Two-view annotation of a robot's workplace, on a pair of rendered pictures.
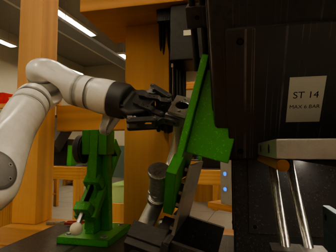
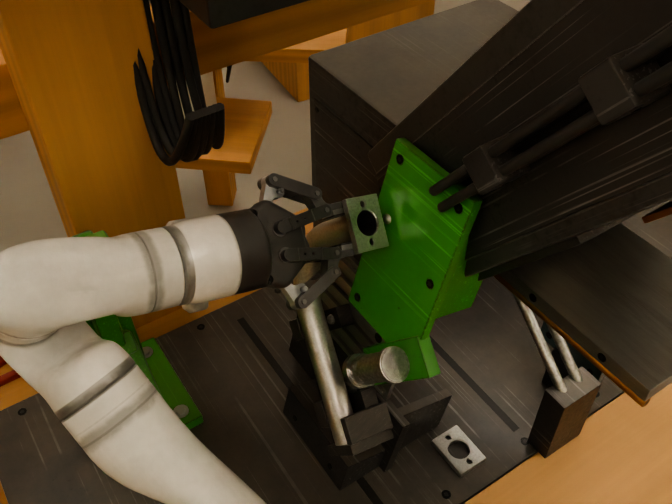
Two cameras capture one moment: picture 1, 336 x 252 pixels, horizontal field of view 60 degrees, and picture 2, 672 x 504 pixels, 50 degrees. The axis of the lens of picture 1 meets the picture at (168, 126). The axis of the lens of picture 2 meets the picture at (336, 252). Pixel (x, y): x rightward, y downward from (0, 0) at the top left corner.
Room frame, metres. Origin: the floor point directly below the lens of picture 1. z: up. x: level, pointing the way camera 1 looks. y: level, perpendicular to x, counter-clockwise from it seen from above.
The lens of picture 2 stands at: (0.21, 0.38, 1.69)
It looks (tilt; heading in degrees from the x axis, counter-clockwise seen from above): 44 degrees down; 314
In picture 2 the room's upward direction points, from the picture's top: straight up
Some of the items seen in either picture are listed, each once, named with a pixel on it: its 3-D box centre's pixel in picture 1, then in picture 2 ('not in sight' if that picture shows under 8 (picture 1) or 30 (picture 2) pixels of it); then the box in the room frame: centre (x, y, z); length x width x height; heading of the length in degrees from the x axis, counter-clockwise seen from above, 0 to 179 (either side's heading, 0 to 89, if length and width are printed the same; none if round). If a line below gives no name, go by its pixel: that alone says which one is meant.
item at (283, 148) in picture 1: (313, 152); (553, 246); (0.44, -0.22, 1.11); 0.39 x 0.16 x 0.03; 167
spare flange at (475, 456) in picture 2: not in sight; (458, 450); (0.42, -0.05, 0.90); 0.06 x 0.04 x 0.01; 167
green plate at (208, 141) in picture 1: (211, 120); (431, 244); (0.51, -0.08, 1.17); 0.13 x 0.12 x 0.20; 77
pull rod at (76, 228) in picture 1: (79, 220); not in sight; (0.67, 0.20, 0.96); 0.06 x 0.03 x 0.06; 167
